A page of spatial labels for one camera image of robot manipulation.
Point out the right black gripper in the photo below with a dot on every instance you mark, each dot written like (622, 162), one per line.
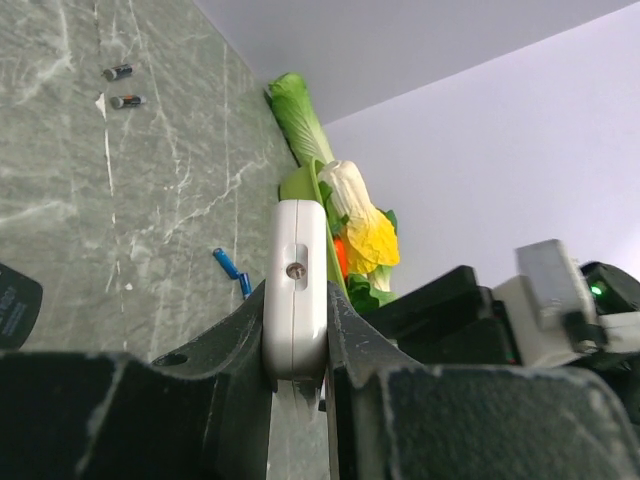
(451, 320)

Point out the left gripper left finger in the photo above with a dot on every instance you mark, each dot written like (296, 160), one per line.
(201, 411)

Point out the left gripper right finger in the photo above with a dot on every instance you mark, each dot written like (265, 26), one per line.
(390, 417)

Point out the blue battery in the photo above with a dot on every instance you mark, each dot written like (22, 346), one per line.
(226, 263)
(245, 285)

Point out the red white AC remote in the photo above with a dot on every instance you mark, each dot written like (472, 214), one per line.
(294, 335)

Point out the black TV remote control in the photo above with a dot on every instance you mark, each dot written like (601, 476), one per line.
(21, 301)

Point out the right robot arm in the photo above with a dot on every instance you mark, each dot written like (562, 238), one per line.
(617, 292)

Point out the yellow white cabbage toy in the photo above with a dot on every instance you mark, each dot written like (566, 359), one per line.
(368, 236)

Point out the dark green bok choy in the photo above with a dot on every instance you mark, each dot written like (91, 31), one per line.
(391, 217)

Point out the orange carrot toy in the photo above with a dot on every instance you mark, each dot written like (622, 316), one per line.
(341, 255)

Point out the green plastic basket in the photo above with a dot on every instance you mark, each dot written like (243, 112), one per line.
(303, 185)

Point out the napa cabbage on table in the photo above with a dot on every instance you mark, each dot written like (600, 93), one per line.
(293, 110)

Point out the black battery near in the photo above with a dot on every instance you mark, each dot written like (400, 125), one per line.
(130, 101)

